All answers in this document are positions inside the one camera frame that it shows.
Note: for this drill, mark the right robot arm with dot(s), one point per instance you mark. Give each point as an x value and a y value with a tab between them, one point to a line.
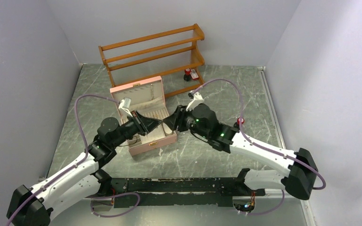
292	171

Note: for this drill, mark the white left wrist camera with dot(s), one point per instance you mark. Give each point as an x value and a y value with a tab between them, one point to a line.
124	106

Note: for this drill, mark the wooden shelf rack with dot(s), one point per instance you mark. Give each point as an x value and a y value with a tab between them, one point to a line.
159	54

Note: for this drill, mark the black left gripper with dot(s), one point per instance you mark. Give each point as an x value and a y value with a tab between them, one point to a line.
144	125

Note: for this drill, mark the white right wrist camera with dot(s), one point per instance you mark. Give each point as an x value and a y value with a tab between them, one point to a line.
196	99

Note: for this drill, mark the red white small box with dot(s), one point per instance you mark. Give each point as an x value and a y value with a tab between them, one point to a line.
193	74

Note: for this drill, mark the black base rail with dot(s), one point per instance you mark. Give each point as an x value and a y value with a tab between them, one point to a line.
175	191

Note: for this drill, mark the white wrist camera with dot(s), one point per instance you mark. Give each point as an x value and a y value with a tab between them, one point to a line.
196	99
124	106

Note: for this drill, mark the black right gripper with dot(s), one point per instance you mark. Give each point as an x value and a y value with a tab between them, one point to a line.
177	118

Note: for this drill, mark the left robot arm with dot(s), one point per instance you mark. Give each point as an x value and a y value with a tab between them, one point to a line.
40	204

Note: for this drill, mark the red black stamp on shelf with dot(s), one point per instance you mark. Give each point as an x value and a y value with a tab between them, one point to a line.
187	76

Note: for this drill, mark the red black stamp on table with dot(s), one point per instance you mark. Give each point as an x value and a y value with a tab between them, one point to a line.
240	120

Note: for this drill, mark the pink jewelry box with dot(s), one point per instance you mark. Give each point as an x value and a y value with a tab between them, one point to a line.
146	96

